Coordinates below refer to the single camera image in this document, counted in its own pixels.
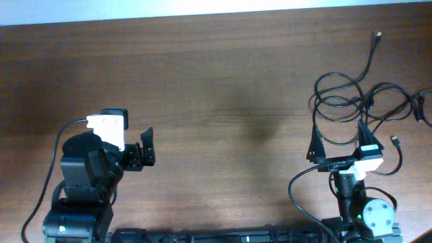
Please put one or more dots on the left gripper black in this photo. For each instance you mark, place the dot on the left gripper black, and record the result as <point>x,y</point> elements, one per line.
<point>136,163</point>

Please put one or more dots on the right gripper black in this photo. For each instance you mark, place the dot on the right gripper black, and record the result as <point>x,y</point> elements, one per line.
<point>317,154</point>

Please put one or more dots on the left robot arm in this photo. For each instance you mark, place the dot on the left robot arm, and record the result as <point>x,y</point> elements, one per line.
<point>93,163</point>

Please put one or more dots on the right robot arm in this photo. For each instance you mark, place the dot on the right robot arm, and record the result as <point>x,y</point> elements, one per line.
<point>367,214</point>

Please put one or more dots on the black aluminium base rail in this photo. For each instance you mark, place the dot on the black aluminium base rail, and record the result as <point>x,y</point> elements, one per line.
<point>269,233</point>

